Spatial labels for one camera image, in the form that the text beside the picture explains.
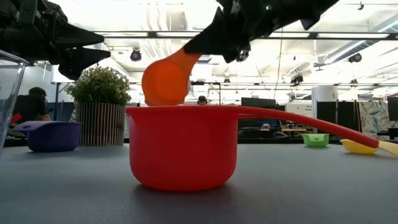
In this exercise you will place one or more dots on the floral patterned panel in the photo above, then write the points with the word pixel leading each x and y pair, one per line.
pixel 373 118

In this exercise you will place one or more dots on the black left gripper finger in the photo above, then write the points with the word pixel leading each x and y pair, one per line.
pixel 81 60
pixel 77 35

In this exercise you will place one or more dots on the yellow measuring cup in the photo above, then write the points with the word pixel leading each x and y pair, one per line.
pixel 357 147

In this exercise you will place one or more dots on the clear plastic basket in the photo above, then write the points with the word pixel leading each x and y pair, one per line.
pixel 9 93

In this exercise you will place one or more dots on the red plastic object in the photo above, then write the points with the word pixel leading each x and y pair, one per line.
pixel 16 119

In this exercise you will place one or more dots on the red measuring cup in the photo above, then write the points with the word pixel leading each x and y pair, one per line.
pixel 183 149

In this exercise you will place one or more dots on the blue partition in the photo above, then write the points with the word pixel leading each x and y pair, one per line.
pixel 63 110

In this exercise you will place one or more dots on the black computer monitor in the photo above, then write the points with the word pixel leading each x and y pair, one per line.
pixel 258 102

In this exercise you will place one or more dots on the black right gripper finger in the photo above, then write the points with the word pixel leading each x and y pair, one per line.
pixel 236 53
pixel 214 40

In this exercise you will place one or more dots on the black screen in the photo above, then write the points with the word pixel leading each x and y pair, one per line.
pixel 393 109

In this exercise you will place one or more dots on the wood and black table frame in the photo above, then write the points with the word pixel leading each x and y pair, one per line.
pixel 273 140

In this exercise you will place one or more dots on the green measuring cup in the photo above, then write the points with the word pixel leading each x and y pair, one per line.
pixel 315 140

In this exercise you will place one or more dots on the purple measuring cup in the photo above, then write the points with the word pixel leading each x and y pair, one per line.
pixel 53 137

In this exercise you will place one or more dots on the black metal frame crossbar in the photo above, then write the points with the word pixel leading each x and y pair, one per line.
pixel 152 34

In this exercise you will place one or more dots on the black partition panel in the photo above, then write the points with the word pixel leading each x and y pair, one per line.
pixel 345 113

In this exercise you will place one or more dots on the person with headphones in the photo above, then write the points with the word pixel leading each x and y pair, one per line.
pixel 202 100

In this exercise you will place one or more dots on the black ceiling spotlight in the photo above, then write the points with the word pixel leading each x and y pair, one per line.
pixel 136 55
pixel 297 79
pixel 355 58

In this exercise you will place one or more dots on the orange measuring cup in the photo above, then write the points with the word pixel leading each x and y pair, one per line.
pixel 164 81

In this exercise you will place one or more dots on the green plant in ribbed pot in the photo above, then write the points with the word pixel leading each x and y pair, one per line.
pixel 99 124

